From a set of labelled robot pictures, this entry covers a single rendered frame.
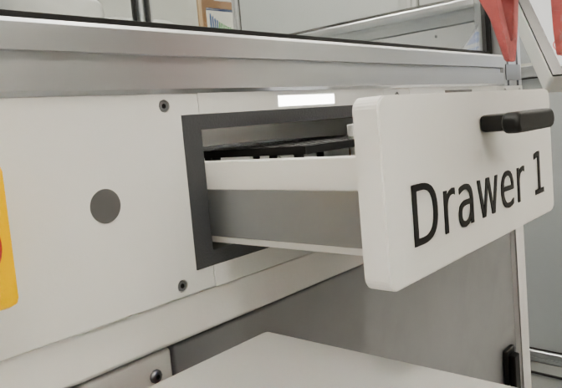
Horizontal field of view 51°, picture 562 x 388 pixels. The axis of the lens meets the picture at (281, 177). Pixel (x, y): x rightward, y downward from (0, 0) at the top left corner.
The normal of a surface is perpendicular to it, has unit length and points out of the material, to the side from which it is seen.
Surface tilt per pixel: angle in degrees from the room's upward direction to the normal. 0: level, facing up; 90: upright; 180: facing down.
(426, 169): 90
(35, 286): 90
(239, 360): 0
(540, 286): 90
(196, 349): 90
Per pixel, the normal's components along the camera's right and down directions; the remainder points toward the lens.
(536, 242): -0.69, 0.12
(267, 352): -0.09, -0.99
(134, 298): 0.75, 0.00
